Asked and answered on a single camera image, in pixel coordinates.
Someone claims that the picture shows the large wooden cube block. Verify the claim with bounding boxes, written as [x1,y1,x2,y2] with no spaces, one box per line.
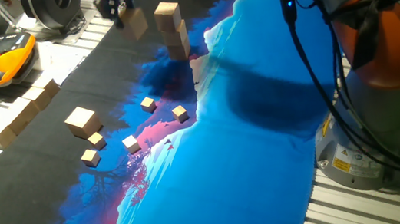
[166,38,193,64]
[151,0,183,33]
[62,103,105,143]
[160,18,190,49]
[117,5,151,43]

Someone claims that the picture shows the white paper sheet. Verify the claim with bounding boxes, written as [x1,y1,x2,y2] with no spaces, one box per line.
[28,36,91,90]

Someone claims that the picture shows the medium wooden cube block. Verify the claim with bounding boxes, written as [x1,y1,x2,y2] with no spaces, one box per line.
[0,123,19,150]
[31,73,62,101]
[11,94,42,125]
[0,107,31,138]
[21,84,55,115]

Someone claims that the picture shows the small wooden cube block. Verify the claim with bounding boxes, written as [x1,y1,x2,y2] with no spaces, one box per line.
[170,104,190,126]
[79,147,103,170]
[121,133,143,156]
[139,95,158,115]
[86,130,109,153]

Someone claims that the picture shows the printed landscape cloth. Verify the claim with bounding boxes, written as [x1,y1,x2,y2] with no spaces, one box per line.
[0,0,357,224]

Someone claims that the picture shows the black arm cable with connector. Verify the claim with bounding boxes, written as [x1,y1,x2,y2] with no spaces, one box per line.
[276,0,400,189]

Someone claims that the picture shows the black arm strap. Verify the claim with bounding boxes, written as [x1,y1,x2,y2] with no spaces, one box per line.
[328,0,400,71]

